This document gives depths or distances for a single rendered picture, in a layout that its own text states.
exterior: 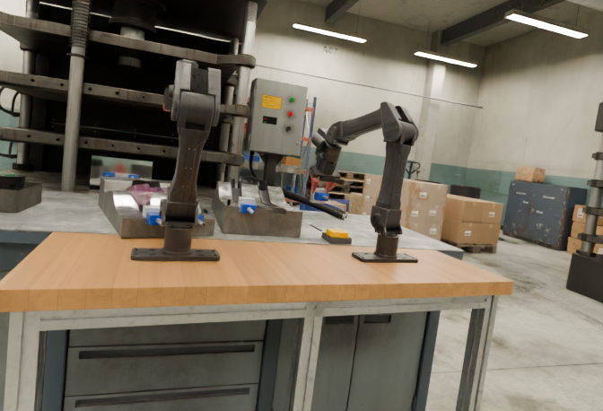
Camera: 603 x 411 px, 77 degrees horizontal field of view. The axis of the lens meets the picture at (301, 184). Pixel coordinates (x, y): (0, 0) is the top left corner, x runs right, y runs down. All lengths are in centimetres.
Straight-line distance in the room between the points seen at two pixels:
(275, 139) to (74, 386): 140
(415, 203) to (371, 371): 364
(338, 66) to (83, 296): 818
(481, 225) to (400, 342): 450
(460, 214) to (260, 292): 498
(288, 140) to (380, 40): 725
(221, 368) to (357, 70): 797
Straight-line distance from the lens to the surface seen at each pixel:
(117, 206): 123
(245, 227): 124
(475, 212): 583
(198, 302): 80
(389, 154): 114
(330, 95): 853
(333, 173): 138
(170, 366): 138
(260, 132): 210
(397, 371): 165
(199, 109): 80
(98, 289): 78
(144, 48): 209
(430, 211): 520
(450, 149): 1001
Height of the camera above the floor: 107
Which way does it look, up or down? 4 degrees down
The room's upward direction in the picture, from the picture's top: 7 degrees clockwise
